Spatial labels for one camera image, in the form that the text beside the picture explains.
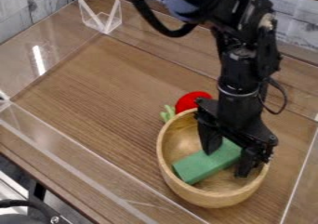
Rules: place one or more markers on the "wooden bowl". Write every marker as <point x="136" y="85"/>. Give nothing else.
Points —
<point x="218" y="191"/>

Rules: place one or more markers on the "green rectangular block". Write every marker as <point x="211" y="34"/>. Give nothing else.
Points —
<point x="199" y="166"/>

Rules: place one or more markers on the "black metal table frame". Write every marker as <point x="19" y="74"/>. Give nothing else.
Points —
<point x="39" y="193"/>

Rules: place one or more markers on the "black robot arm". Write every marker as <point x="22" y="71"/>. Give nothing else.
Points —
<point x="243" y="26"/>

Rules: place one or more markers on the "red toy strawberry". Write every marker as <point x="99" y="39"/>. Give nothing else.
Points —
<point x="185" y="103"/>

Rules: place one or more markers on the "clear acrylic tray wall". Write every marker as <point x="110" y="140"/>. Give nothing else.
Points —
<point x="99" y="189"/>

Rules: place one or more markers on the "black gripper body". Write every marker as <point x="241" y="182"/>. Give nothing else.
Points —
<point x="235" y="113"/>

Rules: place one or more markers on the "clear acrylic corner bracket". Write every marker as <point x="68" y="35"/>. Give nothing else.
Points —
<point x="103" y="22"/>

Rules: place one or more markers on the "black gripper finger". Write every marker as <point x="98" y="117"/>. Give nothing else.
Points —
<point x="249" y="160"/>
<point x="210" y="137"/>

